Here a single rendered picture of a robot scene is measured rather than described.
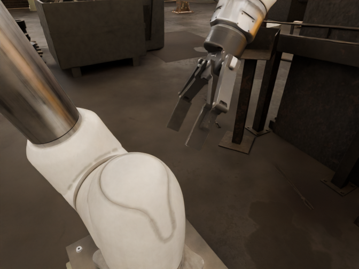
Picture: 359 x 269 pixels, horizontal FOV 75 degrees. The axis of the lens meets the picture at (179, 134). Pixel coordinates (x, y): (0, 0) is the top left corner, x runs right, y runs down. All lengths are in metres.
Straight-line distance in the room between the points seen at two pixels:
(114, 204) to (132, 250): 0.08
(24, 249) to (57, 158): 0.85
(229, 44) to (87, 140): 0.31
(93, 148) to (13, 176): 1.21
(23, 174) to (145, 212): 1.34
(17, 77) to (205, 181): 1.10
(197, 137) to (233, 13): 0.22
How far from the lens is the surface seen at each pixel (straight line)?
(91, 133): 0.47
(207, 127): 0.38
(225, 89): 0.38
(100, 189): 0.37
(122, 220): 0.35
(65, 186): 0.49
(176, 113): 0.52
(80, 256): 0.63
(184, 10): 8.01
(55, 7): 2.77
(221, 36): 0.44
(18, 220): 1.39
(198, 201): 1.24
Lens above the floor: 0.96
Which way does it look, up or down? 35 degrees down
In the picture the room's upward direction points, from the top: straight up
